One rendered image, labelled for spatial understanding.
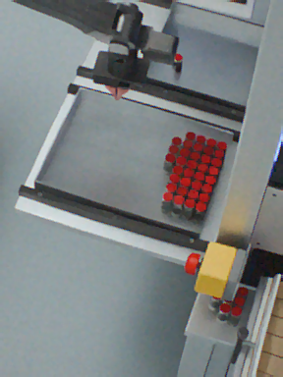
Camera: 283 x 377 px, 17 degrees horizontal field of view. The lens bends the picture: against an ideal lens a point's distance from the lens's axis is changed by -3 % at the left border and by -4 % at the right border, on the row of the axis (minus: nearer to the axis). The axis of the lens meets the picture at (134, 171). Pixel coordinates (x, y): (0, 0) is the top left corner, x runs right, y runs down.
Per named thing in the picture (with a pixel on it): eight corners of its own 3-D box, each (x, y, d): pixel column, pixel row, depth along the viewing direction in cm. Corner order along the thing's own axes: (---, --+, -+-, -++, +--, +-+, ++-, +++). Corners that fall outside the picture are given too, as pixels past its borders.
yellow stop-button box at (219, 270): (241, 270, 171) (247, 250, 166) (230, 301, 167) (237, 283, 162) (202, 259, 172) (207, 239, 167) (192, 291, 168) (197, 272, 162)
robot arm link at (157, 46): (120, -1, 164) (108, 41, 163) (183, 13, 164) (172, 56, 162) (122, 21, 176) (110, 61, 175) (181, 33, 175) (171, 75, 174)
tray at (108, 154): (231, 143, 199) (234, 133, 196) (198, 242, 184) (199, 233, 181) (79, 97, 203) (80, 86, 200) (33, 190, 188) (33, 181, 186)
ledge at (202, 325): (269, 298, 179) (271, 294, 178) (254, 355, 172) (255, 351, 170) (202, 280, 181) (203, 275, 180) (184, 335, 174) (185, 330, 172)
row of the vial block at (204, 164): (215, 153, 197) (218, 139, 193) (191, 222, 186) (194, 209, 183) (205, 149, 197) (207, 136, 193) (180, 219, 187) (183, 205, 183)
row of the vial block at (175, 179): (195, 146, 197) (197, 133, 193) (169, 215, 187) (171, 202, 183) (185, 143, 197) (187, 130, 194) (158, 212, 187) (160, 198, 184)
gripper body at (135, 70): (143, 89, 179) (146, 66, 173) (90, 80, 179) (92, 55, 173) (149, 65, 182) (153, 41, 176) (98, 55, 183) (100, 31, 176)
